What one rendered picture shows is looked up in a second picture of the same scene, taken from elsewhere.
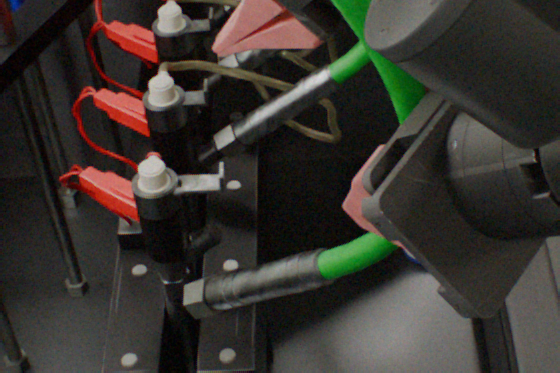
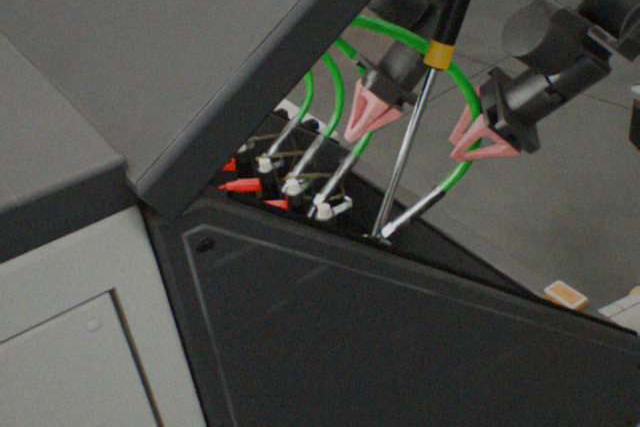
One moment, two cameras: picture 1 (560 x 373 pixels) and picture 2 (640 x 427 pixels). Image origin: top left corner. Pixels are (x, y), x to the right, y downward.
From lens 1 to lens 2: 58 cm
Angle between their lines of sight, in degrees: 28
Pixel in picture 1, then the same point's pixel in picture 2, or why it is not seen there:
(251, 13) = (374, 113)
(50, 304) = not seen: hidden behind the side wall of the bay
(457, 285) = (530, 140)
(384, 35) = (526, 49)
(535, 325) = (455, 229)
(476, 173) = (525, 101)
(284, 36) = (386, 118)
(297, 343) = not seen: hidden behind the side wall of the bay
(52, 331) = not seen: hidden behind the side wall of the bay
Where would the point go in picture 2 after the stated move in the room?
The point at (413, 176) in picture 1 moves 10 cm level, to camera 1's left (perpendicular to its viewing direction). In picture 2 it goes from (505, 112) to (442, 147)
